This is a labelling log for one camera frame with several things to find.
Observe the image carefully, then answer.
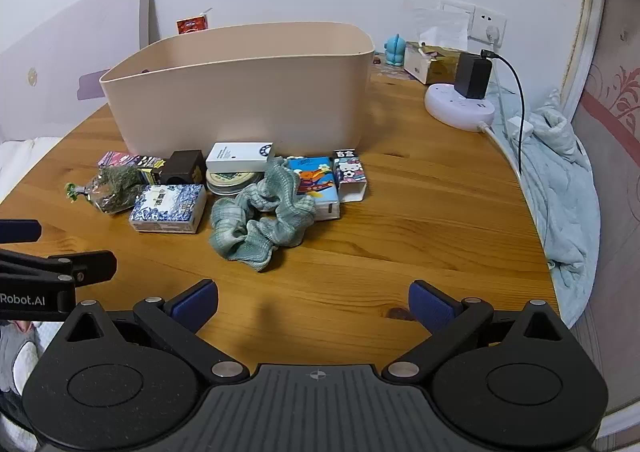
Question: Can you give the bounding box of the blue dinosaur figurine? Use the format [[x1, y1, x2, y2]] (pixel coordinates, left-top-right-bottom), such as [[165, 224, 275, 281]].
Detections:
[[382, 33, 407, 67]]

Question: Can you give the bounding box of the red drink carton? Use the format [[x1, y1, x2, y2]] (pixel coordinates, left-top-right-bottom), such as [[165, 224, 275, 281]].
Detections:
[[176, 7, 213, 36]]

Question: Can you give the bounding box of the blue white patterned box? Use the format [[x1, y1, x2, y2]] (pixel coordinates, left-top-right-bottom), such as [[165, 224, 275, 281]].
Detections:
[[129, 183, 207, 234]]

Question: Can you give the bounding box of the black charging cable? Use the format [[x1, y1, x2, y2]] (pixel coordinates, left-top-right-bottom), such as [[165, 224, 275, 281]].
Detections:
[[480, 49, 526, 173]]

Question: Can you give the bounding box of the gold and white tissue box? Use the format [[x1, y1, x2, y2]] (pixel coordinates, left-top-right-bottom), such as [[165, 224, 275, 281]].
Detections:
[[404, 42, 468, 84]]

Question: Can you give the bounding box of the white bedding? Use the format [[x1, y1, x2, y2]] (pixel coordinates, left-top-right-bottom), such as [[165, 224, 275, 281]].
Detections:
[[0, 134, 66, 205]]

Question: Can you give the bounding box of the white wall socket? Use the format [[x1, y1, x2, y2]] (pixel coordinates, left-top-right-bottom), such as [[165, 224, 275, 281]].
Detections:
[[470, 4, 507, 43]]

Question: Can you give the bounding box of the beige plastic storage bin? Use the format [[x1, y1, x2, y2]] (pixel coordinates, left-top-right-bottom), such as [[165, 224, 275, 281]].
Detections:
[[99, 21, 376, 158]]

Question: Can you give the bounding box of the white rectangular box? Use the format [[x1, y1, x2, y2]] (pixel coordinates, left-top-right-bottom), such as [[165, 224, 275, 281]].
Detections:
[[205, 142, 275, 174]]

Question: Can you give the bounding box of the lavender wooden board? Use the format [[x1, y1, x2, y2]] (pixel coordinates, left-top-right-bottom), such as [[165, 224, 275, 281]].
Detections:
[[0, 0, 153, 140]]

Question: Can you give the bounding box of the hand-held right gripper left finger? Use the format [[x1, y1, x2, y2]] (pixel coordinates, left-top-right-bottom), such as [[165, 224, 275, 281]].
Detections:
[[52, 279, 251, 385]]

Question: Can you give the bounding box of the black power adapter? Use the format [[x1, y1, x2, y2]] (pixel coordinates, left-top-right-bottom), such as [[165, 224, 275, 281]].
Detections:
[[454, 52, 493, 100]]

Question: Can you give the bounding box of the clear plastic bag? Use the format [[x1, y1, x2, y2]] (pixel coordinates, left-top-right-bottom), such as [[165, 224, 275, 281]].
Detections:
[[412, 0, 471, 50]]

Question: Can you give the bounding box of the round metal tin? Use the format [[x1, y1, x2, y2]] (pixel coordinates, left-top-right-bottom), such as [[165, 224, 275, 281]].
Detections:
[[205, 169, 266, 197]]

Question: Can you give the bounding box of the pink cartoon box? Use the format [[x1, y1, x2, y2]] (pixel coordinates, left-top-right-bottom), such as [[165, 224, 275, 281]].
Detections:
[[97, 151, 166, 172]]

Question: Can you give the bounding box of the cartoon cat box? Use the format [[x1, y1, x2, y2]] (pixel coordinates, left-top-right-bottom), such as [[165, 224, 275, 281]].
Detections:
[[332, 149, 370, 203]]

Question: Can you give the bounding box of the floral framed panel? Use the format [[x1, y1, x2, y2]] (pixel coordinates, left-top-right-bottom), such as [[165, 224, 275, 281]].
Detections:
[[559, 0, 640, 413]]

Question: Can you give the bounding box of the purple paper strip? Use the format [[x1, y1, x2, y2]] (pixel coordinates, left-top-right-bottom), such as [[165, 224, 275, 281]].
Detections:
[[77, 68, 113, 101]]

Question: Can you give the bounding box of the white power strip cable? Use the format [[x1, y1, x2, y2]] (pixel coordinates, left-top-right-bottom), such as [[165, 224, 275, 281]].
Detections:
[[477, 121, 526, 178]]

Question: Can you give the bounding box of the round white power strip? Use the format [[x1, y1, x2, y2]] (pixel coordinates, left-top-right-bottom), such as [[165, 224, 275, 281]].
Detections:
[[425, 83, 496, 125]]

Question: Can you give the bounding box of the small black box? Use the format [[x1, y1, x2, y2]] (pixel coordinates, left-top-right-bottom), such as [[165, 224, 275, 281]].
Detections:
[[160, 150, 207, 185]]

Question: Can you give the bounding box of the white wall switch plate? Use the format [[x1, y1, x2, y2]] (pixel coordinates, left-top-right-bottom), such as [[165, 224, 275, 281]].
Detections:
[[439, 0, 476, 30]]

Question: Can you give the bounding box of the grey white printed cloth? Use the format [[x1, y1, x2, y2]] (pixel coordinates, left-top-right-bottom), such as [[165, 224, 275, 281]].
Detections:
[[0, 319, 56, 433]]

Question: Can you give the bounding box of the blue cartoon tissue pack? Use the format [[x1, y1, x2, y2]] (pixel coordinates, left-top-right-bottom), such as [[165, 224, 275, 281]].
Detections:
[[287, 157, 342, 222]]

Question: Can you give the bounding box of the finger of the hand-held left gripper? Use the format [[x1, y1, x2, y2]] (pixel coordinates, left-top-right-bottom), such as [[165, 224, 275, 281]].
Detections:
[[0, 219, 43, 244], [0, 250, 118, 324]]

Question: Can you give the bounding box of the light blue blanket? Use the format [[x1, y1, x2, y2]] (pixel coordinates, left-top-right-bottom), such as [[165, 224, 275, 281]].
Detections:
[[492, 82, 601, 328]]

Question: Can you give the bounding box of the green plant packet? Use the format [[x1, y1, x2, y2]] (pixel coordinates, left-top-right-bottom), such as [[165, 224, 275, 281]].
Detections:
[[64, 166, 147, 214]]

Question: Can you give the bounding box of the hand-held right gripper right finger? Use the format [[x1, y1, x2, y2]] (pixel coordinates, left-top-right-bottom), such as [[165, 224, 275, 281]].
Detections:
[[382, 280, 581, 385]]

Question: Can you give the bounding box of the small white charger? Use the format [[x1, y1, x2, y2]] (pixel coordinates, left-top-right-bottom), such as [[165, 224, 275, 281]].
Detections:
[[507, 117, 535, 139]]

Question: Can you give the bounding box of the green fabric scrunchie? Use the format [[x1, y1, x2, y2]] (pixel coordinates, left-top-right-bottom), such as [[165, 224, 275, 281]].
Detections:
[[210, 163, 317, 273]]

